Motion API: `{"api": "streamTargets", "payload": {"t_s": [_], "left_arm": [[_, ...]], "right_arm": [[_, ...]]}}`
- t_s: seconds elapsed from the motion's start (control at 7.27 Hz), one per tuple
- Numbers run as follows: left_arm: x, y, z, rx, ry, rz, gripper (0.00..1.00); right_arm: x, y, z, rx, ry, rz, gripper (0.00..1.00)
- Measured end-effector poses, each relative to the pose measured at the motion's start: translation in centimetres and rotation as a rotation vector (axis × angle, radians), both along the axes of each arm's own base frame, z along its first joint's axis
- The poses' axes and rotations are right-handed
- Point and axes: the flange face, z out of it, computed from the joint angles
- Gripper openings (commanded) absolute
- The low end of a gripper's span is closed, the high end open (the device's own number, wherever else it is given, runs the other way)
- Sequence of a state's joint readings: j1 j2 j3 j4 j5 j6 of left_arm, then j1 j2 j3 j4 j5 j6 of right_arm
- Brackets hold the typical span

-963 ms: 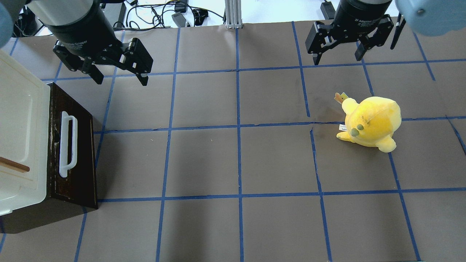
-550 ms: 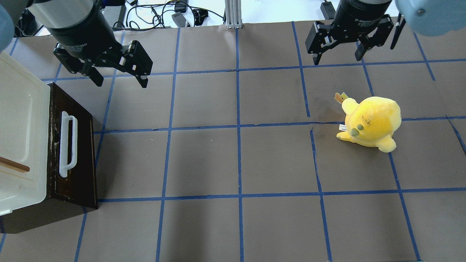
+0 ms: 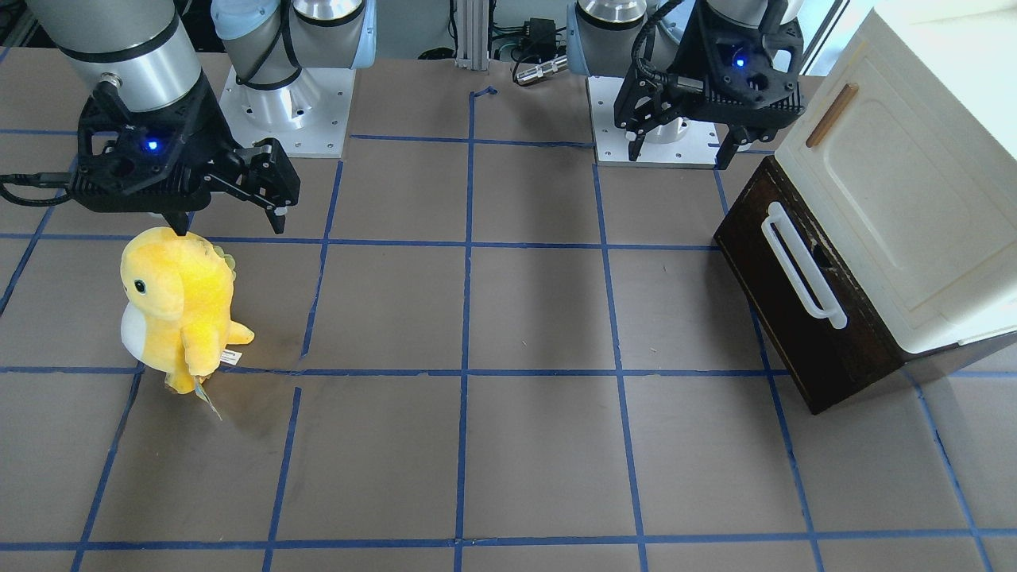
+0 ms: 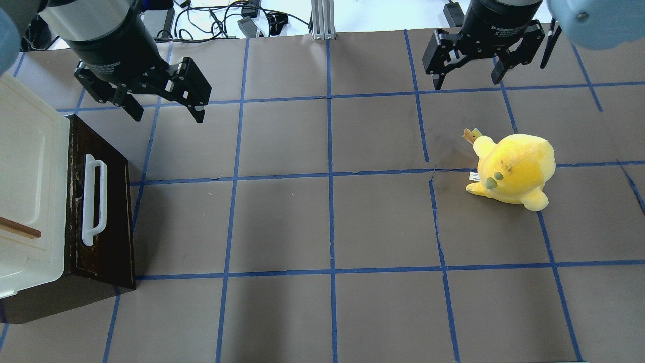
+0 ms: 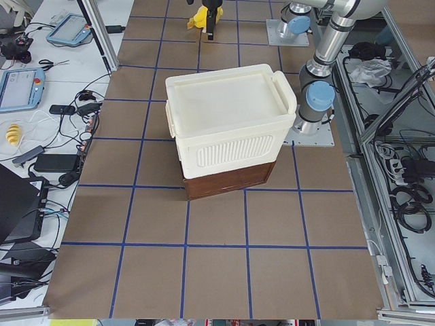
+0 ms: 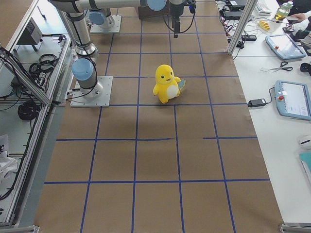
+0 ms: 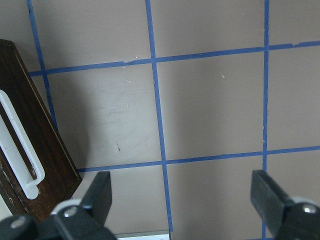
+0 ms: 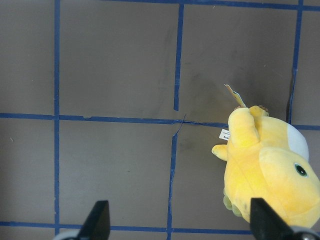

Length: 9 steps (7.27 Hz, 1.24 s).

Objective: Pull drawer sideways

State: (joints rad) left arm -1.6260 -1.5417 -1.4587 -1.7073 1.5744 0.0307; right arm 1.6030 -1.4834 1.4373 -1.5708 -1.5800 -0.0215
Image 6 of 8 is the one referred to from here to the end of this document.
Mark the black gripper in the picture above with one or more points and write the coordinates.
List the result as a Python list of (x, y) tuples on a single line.
[(176, 9)]

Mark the yellow plush duck toy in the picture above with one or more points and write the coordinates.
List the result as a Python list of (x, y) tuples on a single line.
[(167, 85)]

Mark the black small device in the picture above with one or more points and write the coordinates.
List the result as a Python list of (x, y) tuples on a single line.
[(248, 38)]

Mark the yellow banana toy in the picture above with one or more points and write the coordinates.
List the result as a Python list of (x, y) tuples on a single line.
[(264, 25)]

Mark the white keyboard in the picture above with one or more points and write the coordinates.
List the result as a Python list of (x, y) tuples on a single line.
[(262, 8)]

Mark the upper teach pendant tablet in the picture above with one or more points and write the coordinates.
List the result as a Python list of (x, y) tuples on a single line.
[(284, 47)]

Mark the teach pendant tablet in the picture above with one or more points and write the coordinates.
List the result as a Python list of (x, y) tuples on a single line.
[(293, 100), (284, 47)]

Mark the plastic bottle yellow liquid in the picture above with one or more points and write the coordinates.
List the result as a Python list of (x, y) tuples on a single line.
[(283, 10)]

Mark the black power adapter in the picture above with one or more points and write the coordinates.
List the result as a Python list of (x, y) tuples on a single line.
[(257, 103)]

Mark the lower teach pendant tablet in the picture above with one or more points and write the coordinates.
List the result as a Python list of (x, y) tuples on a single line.
[(293, 100)]

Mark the grey electronics box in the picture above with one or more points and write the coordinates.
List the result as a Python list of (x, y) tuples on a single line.
[(31, 36)]

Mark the teal notebook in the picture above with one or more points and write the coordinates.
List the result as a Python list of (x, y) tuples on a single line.
[(305, 159)]

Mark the aluminium frame post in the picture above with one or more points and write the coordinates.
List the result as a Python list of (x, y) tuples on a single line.
[(249, 7)]

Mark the black handled scissors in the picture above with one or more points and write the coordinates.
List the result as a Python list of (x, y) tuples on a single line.
[(282, 66)]

